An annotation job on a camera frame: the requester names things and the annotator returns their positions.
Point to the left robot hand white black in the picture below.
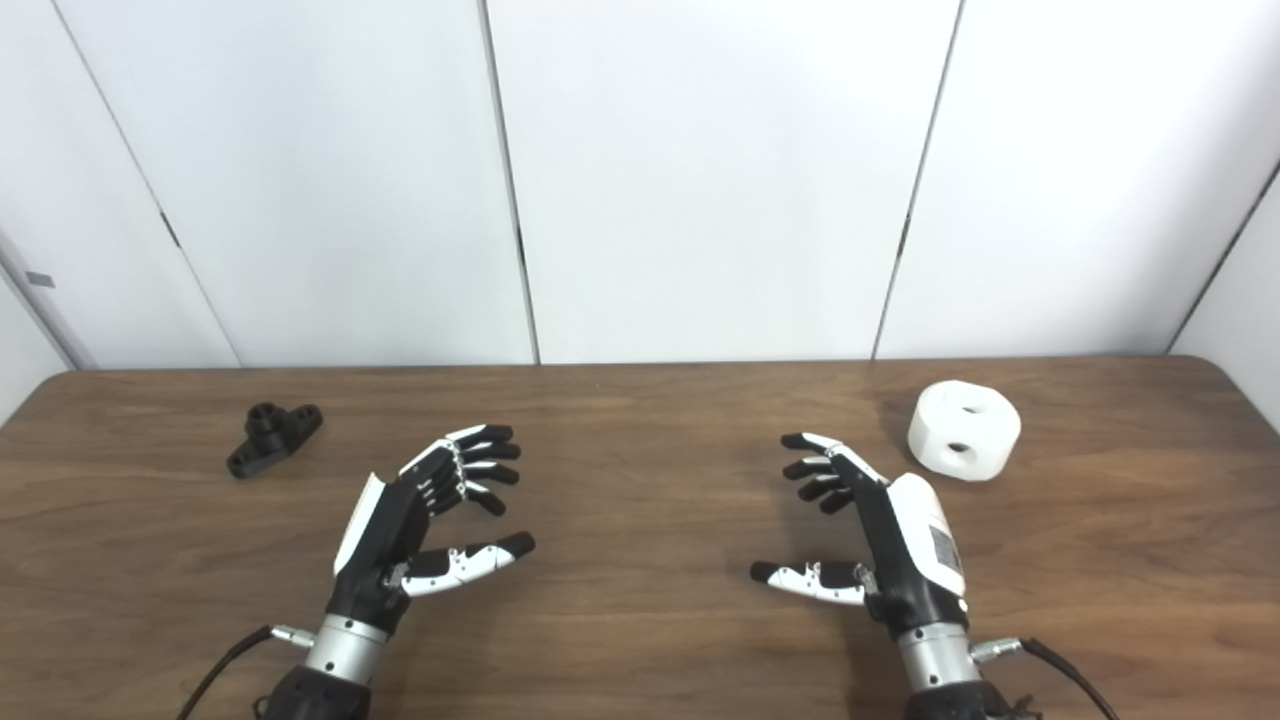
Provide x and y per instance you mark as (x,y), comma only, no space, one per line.
(385,540)

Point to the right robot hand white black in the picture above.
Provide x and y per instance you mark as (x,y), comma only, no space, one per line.
(905,560)

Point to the round white piece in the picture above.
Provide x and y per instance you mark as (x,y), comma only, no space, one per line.
(960,430)

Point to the black holder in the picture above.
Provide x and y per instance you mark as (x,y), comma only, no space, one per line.
(270,435)

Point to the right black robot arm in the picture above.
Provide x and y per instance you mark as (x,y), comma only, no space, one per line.
(945,675)

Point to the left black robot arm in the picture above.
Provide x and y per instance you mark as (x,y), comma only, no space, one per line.
(335,665)

